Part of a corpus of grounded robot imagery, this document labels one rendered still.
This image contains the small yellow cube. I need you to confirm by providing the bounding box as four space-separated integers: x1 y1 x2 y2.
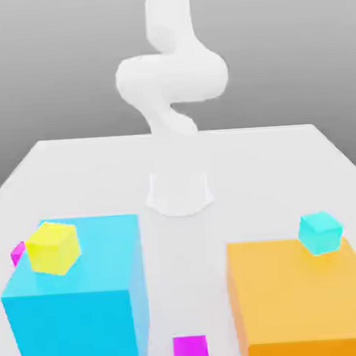
24 219 83 278

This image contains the small cyan cube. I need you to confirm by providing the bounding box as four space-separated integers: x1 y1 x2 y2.
296 209 346 258

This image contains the small magenta cube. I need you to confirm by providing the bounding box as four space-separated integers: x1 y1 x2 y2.
9 241 27 268
172 334 209 356

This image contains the large orange box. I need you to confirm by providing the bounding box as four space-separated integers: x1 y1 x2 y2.
224 234 356 356

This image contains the large blue box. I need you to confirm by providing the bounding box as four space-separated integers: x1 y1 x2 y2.
0 213 152 356

